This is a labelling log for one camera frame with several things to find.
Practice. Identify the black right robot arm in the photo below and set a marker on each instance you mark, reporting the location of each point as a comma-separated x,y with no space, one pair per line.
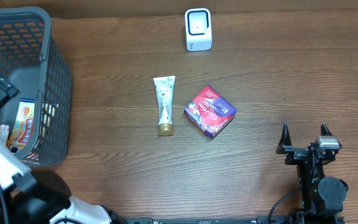
322,197

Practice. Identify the small orange tissue pack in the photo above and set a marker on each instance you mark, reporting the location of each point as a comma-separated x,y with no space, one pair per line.
4,133

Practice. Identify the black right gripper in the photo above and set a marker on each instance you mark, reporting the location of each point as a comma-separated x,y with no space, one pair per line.
294,154

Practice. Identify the yellow blue snack bag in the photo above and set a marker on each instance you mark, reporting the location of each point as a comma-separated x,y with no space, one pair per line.
23,126

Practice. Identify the white barcode scanner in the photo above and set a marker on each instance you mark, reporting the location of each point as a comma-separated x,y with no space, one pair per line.
198,29

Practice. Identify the grey plastic shopping basket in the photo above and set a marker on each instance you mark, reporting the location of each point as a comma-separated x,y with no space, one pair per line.
31,60

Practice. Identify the white cosmetic tube gold cap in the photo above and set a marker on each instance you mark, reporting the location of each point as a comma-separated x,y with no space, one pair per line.
164,87

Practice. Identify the red purple sanitary pad pack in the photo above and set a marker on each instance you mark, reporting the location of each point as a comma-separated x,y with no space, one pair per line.
210,112

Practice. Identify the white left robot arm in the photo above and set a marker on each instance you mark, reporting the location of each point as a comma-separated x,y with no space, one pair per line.
28,196

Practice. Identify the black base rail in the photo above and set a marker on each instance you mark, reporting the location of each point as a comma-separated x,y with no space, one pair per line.
258,220

